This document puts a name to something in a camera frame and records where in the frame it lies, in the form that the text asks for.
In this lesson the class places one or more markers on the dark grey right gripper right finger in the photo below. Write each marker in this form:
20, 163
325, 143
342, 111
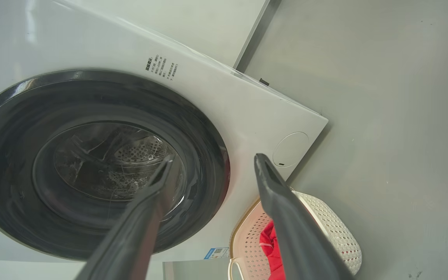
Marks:
294, 233

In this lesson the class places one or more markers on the red and white garment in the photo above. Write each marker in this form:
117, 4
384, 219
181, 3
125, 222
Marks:
272, 252

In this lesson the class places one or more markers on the blue energy label sticker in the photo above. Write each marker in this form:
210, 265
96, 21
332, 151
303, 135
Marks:
216, 253

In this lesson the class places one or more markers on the white front-load washing machine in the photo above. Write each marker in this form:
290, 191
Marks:
228, 97

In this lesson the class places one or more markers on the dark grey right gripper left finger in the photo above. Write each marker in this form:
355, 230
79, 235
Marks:
130, 233

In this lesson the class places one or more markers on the beige perforated plastic laundry basket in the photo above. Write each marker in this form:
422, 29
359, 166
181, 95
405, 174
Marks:
336, 233

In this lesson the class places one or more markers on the round black washing machine door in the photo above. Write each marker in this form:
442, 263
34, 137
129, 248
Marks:
14, 155

